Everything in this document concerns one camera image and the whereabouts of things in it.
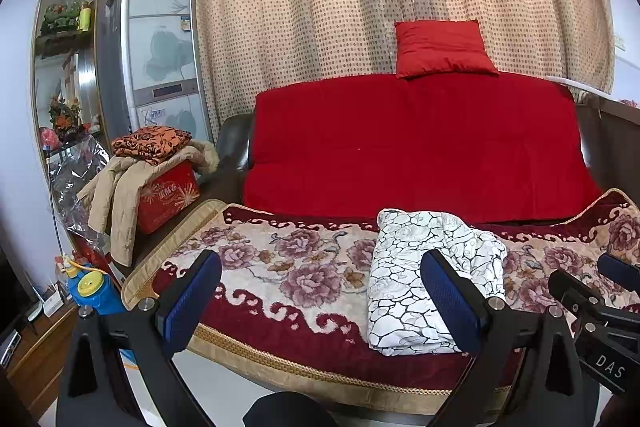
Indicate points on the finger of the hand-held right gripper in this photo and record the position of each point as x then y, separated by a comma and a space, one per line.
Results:
575, 289
622, 271

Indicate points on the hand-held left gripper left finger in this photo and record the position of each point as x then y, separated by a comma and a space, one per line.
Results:
192, 302

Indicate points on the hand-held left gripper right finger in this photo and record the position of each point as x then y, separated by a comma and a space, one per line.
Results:
452, 302

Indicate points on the white crackle-print coat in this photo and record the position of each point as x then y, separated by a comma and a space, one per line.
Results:
415, 287

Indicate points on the floral red beige blanket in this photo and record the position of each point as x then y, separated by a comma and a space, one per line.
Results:
280, 277

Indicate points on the blue toy with yellow lid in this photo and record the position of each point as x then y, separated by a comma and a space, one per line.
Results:
100, 297

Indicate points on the red cardboard box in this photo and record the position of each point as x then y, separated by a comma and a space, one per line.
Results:
170, 199

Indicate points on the beige jacket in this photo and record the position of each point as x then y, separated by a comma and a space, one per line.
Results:
120, 197

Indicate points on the white router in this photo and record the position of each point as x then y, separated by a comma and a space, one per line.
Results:
52, 304

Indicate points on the person's dark trouser leg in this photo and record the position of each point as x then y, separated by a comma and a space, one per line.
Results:
290, 412

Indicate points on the wooden television stand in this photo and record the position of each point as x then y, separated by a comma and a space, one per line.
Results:
45, 347

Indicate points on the red sofa cover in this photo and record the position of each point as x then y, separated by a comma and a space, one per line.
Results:
410, 147

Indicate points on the orange patterned cloth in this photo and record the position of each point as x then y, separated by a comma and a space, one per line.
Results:
150, 144

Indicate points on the clear plastic wrap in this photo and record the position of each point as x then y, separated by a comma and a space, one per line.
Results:
70, 187

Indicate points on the black television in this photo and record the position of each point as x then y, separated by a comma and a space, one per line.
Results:
12, 292

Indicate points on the white board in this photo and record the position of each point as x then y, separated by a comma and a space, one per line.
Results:
570, 84

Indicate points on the artificial flower bouquet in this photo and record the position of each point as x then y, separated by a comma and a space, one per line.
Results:
65, 119

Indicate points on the standing air conditioner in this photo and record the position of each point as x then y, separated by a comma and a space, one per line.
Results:
160, 57

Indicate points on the red pillow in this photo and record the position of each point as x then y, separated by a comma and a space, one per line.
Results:
440, 47

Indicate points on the wooden display cabinet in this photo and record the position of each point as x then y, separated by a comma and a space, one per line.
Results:
55, 72

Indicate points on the yellow bottle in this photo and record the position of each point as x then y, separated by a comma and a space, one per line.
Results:
86, 18

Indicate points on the green ornament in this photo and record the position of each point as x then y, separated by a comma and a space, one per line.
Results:
60, 19

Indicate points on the beige dotted curtain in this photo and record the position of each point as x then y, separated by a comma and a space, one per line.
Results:
310, 7

